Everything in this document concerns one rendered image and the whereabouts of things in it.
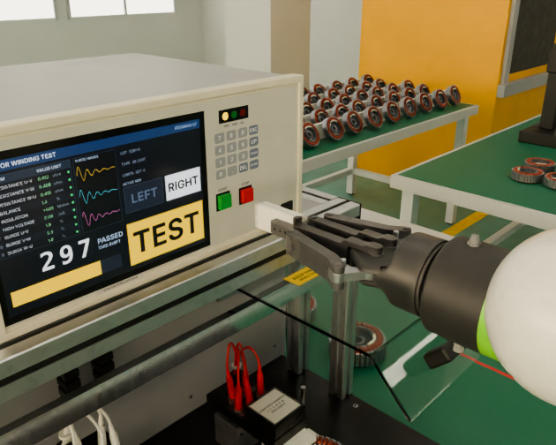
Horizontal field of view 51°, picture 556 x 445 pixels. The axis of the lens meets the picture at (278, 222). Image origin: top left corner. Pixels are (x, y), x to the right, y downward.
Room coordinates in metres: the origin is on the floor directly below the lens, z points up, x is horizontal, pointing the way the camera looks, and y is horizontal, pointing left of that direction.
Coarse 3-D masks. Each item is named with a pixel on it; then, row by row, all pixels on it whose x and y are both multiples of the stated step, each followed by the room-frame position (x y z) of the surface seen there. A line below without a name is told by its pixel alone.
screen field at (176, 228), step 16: (176, 208) 0.62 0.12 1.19; (192, 208) 0.64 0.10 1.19; (128, 224) 0.58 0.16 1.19; (144, 224) 0.59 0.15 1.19; (160, 224) 0.61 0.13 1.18; (176, 224) 0.62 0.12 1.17; (192, 224) 0.64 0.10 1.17; (128, 240) 0.57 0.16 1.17; (144, 240) 0.59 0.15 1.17; (160, 240) 0.60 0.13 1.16; (176, 240) 0.62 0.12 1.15; (192, 240) 0.64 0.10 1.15; (144, 256) 0.59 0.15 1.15
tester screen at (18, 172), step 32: (160, 128) 0.61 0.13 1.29; (192, 128) 0.64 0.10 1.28; (32, 160) 0.51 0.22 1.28; (64, 160) 0.53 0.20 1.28; (96, 160) 0.56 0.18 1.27; (128, 160) 0.58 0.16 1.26; (160, 160) 0.61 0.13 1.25; (192, 160) 0.64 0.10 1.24; (0, 192) 0.49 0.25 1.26; (32, 192) 0.51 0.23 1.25; (64, 192) 0.53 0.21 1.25; (96, 192) 0.55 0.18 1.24; (0, 224) 0.48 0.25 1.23; (32, 224) 0.50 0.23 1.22; (64, 224) 0.53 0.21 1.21; (96, 224) 0.55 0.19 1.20; (0, 256) 0.48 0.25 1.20; (32, 256) 0.50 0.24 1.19; (96, 256) 0.55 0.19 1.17; (128, 256) 0.57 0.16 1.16; (160, 256) 0.60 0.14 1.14; (64, 288) 0.52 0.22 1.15
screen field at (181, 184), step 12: (156, 180) 0.61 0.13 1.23; (168, 180) 0.62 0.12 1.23; (180, 180) 0.63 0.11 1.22; (192, 180) 0.64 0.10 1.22; (132, 192) 0.58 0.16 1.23; (144, 192) 0.59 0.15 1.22; (156, 192) 0.60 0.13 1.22; (168, 192) 0.62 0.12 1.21; (180, 192) 0.63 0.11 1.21; (192, 192) 0.64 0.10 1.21; (132, 204) 0.58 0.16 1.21; (144, 204) 0.59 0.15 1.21; (156, 204) 0.60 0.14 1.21
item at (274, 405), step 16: (224, 384) 0.74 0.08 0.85; (240, 384) 0.74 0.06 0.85; (208, 400) 0.71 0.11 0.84; (224, 400) 0.70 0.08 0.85; (256, 400) 0.68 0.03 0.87; (272, 400) 0.68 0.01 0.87; (288, 400) 0.68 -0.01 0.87; (240, 416) 0.67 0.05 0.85; (256, 416) 0.65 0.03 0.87; (272, 416) 0.64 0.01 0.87; (288, 416) 0.64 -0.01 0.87; (304, 416) 0.67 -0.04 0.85; (256, 432) 0.64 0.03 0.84; (272, 432) 0.62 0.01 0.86; (288, 432) 0.64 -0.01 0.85; (304, 432) 0.66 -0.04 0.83
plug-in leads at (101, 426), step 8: (88, 416) 0.53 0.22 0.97; (104, 416) 0.54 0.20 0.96; (72, 424) 0.53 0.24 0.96; (96, 424) 0.52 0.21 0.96; (104, 424) 0.56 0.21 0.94; (64, 432) 0.54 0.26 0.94; (72, 432) 0.51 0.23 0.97; (104, 432) 0.55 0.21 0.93; (112, 432) 0.54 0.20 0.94; (64, 440) 0.54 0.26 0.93; (72, 440) 0.50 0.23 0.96; (104, 440) 0.55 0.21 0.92; (112, 440) 0.53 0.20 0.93
